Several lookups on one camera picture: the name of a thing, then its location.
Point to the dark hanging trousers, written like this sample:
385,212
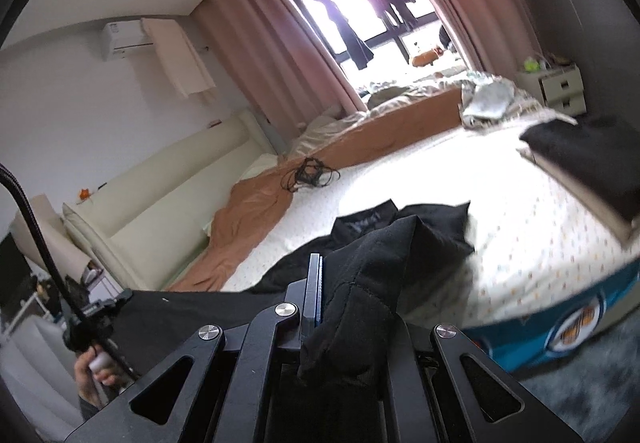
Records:
356,48

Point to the small orange toy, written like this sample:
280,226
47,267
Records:
84,195

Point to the dark framed window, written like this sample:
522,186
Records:
400,40

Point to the folded black garment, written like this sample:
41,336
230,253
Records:
590,158

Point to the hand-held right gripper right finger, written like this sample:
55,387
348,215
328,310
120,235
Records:
446,354

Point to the white air conditioner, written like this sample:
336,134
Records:
120,38

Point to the black button shirt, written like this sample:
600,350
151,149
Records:
360,263

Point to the folded beige garment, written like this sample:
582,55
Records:
600,210

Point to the crumpled light patterned quilt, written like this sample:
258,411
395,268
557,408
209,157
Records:
487,98

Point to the person's left hand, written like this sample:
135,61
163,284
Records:
90,385

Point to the cream padded headboard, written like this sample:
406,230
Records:
150,198

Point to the orange cushion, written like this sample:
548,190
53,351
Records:
426,58

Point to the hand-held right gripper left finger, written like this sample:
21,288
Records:
314,288

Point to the bed with dotted sheet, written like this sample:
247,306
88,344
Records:
500,248

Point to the beige satin quilt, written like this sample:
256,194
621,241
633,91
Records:
325,128

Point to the white hanging cloth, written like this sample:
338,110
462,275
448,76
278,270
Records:
180,58

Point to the green item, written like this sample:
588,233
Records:
531,65

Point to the white nightstand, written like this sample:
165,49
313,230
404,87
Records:
560,88

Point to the orange-brown blanket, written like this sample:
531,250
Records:
250,208

